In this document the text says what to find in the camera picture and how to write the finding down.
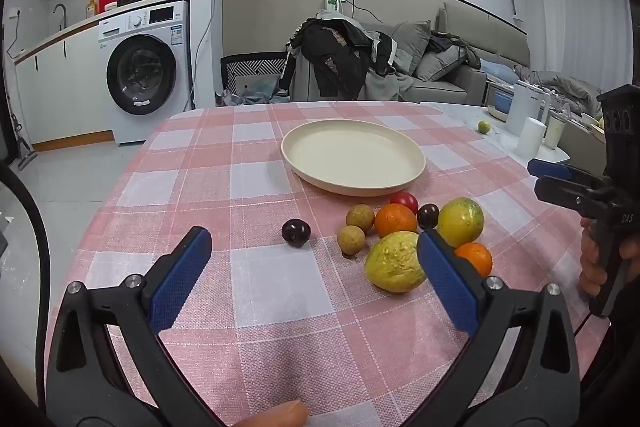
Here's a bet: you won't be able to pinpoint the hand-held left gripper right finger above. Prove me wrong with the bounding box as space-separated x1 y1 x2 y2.
415 229 581 427

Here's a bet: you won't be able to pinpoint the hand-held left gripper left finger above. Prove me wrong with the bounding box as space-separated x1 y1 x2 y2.
46 226 236 427

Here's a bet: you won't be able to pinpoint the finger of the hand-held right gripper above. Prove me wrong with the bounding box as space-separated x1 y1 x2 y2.
527 158 603 188
534 176 608 220

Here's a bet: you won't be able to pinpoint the orange tangerine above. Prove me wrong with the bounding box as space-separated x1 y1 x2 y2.
454 242 493 278
374 203 418 239

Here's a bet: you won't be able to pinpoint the yellow-green passion fruit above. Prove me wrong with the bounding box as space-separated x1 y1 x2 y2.
437 197 485 248

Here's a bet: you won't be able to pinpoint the red cherry tomato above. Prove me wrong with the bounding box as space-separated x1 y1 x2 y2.
389 192 419 215

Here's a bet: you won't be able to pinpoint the brown longan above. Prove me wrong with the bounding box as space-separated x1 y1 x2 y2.
346 204 376 235
336 225 367 256

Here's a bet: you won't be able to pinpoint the cream round plate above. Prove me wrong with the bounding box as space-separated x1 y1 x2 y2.
281 119 427 196

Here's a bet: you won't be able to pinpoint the person's right hand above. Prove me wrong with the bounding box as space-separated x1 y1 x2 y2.
579 217 640 297

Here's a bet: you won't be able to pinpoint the person's left hand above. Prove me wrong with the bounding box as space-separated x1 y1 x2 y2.
234 399 309 427

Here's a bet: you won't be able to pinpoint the white lidded cup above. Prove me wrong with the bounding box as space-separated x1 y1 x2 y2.
544 114 568 150

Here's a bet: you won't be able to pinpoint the grey blanket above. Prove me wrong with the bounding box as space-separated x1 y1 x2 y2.
515 67 606 118

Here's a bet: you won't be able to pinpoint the white kettle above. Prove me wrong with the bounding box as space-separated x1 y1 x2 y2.
505 80 551 138

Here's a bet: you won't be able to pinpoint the white blue container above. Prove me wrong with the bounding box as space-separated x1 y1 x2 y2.
487 87 516 120

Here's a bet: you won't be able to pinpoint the white curtain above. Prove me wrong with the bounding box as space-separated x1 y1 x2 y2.
525 0 632 98

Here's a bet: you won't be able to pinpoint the pink checkered tablecloth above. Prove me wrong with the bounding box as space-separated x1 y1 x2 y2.
44 101 616 427

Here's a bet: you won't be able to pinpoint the light grey cushion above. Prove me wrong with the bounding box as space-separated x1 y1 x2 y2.
415 44 468 82

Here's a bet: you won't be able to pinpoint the grey sofa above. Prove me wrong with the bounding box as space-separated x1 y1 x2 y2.
360 2 531 105

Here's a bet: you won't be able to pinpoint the dark clothes on sofa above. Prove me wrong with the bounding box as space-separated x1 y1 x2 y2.
430 32 481 68

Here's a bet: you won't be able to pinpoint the large grey cushion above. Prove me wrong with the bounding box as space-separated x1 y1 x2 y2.
387 21 432 75

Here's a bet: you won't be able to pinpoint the grey chair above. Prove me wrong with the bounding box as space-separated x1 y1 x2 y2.
292 52 416 102

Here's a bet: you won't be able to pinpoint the bags on floor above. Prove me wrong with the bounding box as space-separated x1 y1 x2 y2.
217 74 290 105

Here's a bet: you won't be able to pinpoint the floor mop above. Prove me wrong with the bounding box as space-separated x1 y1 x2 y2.
11 109 37 172

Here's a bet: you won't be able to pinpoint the white washing machine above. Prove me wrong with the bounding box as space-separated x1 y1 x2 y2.
97 0 193 145

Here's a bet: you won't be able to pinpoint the white kitchen counter cabinet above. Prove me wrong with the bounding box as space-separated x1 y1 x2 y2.
14 14 116 152

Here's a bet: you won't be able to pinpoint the pile of dark clothes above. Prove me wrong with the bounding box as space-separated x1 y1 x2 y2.
279 9 401 102

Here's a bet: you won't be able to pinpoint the thick black cable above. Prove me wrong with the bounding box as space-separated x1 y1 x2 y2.
0 162 52 413

